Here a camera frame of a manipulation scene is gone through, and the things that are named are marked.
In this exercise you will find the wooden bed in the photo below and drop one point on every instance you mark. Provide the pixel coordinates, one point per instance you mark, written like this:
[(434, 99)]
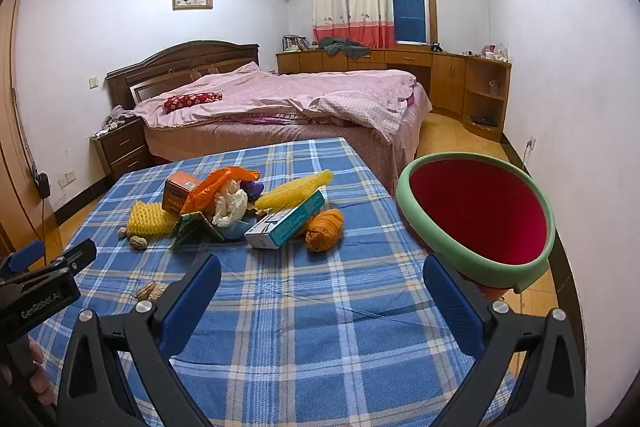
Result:
[(170, 62)]

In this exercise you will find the small orange cardboard box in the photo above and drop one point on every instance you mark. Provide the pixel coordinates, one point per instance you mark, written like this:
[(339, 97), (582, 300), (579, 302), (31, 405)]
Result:
[(176, 194)]

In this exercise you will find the red patterned pillow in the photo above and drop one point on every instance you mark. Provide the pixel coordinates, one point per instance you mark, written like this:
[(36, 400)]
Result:
[(192, 100)]

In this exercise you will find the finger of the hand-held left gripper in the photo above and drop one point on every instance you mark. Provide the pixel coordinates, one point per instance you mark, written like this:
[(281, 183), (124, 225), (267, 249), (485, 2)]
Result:
[(70, 257), (25, 257)]

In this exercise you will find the green paper packet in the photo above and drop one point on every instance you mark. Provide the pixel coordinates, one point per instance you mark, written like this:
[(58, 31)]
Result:
[(192, 232)]

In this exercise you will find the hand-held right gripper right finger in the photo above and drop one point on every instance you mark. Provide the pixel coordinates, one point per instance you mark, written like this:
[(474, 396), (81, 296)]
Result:
[(452, 302)]

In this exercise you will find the pink and white desk items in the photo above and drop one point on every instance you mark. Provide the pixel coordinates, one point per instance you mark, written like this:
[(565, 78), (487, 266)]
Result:
[(494, 53)]

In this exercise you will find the crumpled white tissue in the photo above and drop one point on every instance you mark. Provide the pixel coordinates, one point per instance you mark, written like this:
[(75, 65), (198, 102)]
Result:
[(230, 207)]

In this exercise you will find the wooden corner cabinet desk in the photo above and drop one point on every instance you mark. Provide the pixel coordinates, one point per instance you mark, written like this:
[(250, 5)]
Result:
[(400, 67)]

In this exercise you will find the dark flat shelf item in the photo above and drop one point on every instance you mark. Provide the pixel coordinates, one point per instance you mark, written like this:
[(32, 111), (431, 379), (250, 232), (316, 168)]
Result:
[(483, 121)]

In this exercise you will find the blue plaid cloth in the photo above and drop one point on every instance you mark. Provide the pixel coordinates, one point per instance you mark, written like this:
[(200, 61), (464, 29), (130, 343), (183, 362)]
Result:
[(310, 332)]

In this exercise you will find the row of books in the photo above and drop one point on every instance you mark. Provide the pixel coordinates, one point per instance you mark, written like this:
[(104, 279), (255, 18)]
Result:
[(295, 43)]

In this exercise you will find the green basin with red inside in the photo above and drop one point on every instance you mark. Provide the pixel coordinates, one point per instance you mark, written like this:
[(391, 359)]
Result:
[(480, 212)]

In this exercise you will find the orange plastic bag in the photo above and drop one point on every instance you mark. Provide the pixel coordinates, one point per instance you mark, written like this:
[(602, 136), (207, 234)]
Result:
[(212, 184)]

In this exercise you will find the glass jar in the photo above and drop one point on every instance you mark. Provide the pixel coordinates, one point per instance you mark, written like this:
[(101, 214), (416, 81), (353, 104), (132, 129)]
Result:
[(494, 87)]

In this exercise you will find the long yellow foam sleeve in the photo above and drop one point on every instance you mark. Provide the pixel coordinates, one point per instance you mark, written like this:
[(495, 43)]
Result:
[(295, 189)]

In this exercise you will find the wooden door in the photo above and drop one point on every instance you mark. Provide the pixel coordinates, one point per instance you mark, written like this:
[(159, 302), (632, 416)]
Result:
[(17, 132)]

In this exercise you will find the yellow foam fruit net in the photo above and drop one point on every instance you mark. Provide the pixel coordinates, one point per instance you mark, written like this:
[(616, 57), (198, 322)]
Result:
[(150, 218)]

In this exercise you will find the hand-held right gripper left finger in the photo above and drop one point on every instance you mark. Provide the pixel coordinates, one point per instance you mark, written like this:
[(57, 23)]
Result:
[(195, 302)]

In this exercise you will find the peanut in shell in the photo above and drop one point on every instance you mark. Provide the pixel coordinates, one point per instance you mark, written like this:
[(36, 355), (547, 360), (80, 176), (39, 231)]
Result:
[(145, 291), (160, 293), (139, 242)]

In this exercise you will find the pink quilt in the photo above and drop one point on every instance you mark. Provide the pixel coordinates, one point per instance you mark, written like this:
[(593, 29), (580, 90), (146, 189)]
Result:
[(300, 94)]

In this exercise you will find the teal and white carton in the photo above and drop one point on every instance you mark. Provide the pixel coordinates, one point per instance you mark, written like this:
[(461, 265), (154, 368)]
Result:
[(285, 222)]

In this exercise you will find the wooden block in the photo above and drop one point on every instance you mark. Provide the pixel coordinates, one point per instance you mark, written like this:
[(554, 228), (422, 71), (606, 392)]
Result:
[(256, 209)]

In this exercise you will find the dark grey clothes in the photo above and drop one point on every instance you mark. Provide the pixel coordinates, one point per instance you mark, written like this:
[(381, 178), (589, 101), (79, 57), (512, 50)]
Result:
[(345, 48)]

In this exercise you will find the wooden nightstand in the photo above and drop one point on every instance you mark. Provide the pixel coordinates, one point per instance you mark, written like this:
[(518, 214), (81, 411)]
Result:
[(122, 149)]

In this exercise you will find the clutter pile on nightstand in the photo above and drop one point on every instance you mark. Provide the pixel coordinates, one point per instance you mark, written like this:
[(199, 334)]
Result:
[(117, 117)]

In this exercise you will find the person's left hand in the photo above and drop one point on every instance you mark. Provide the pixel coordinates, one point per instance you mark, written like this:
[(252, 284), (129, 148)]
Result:
[(41, 387)]

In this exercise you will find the purple plastic wrapper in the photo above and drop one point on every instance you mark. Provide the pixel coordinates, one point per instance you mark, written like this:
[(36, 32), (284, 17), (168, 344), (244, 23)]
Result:
[(255, 189)]

